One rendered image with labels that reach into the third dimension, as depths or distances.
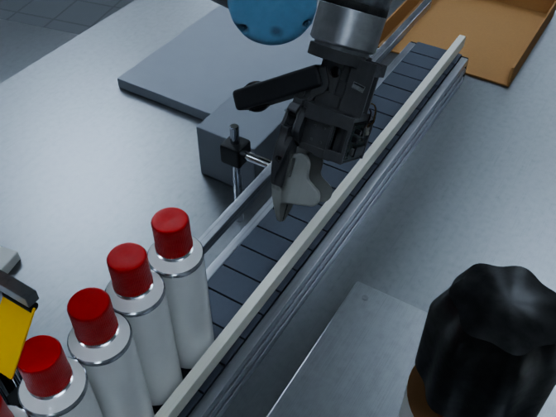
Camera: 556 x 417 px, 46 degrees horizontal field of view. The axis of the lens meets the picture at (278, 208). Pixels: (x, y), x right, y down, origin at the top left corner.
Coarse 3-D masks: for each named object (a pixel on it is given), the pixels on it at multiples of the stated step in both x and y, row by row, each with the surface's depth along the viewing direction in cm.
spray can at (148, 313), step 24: (120, 264) 52; (144, 264) 53; (120, 288) 54; (144, 288) 54; (120, 312) 55; (144, 312) 55; (168, 312) 58; (144, 336) 57; (168, 336) 59; (144, 360) 59; (168, 360) 61; (168, 384) 64
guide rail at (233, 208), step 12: (420, 12) 107; (408, 24) 104; (396, 36) 102; (384, 48) 99; (372, 60) 97; (264, 180) 78; (252, 192) 76; (240, 204) 75; (228, 216) 74; (216, 228) 72; (204, 240) 71; (216, 240) 73; (204, 252) 71
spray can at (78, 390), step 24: (48, 336) 48; (24, 360) 46; (48, 360) 46; (72, 360) 51; (24, 384) 49; (48, 384) 47; (72, 384) 49; (24, 408) 48; (48, 408) 48; (72, 408) 49; (96, 408) 52
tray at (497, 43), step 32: (416, 0) 135; (448, 0) 137; (480, 0) 137; (512, 0) 135; (544, 0) 132; (384, 32) 125; (416, 32) 128; (448, 32) 128; (480, 32) 128; (512, 32) 128; (480, 64) 120; (512, 64) 120
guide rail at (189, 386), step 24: (456, 48) 108; (432, 72) 103; (384, 144) 92; (360, 168) 87; (336, 192) 83; (312, 240) 79; (288, 264) 75; (264, 288) 72; (240, 312) 70; (216, 360) 67; (192, 384) 64; (168, 408) 62
